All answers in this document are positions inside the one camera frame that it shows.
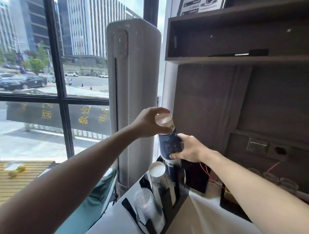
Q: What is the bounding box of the person's right hand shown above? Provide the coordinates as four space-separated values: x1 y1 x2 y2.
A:
170 133 213 164

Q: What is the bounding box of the person's left hand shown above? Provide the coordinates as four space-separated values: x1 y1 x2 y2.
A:
131 107 172 140

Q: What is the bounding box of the white paper cup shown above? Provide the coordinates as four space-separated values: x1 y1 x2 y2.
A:
155 112 175 134

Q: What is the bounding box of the stack of blue paper cups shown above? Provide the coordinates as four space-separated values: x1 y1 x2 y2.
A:
157 129 186 193

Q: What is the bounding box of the person's left forearm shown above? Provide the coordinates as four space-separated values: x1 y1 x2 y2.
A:
0 125 139 234

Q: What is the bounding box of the person's right forearm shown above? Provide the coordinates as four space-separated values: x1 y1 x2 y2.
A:
200 148 309 234

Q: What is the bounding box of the black box device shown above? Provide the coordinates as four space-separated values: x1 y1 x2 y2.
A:
185 160 211 195

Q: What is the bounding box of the white standing air conditioner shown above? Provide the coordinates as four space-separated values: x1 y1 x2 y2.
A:
106 18 163 196

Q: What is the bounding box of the stack of white paper cups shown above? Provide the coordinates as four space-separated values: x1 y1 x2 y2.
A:
148 162 177 208

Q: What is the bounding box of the black cup dispenser holder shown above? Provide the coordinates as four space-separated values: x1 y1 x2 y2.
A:
121 155 192 234

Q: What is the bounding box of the clear drinking glass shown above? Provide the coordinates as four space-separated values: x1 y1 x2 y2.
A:
280 178 299 194
247 168 263 178
262 172 281 185

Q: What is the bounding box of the stack of clear plastic cups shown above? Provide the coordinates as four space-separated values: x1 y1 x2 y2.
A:
133 188 166 229

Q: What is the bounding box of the dark banner yellow lettering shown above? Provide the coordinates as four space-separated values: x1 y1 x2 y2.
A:
6 102 111 135

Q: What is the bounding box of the white tablecloth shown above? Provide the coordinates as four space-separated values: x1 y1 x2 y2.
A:
86 178 264 234

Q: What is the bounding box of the green chair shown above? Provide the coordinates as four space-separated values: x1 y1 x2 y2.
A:
54 169 119 234

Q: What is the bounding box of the dark wooden shelf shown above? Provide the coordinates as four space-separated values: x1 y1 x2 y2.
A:
165 0 309 65

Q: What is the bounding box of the black and white poster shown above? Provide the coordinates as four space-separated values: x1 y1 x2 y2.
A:
180 0 225 16

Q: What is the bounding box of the dark parked car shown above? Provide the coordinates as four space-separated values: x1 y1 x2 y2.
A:
0 74 48 90

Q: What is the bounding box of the yellow-green fruit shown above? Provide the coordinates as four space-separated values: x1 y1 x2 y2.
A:
8 164 27 179

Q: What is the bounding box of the yellow slatted bench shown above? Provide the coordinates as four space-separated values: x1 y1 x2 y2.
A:
0 160 56 206

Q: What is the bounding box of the red cable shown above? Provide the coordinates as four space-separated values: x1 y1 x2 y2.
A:
199 162 218 184

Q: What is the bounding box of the metal wall socket plate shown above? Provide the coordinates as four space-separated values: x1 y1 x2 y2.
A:
246 137 270 155

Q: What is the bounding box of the black window frame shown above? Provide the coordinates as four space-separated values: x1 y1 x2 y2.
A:
0 0 160 159

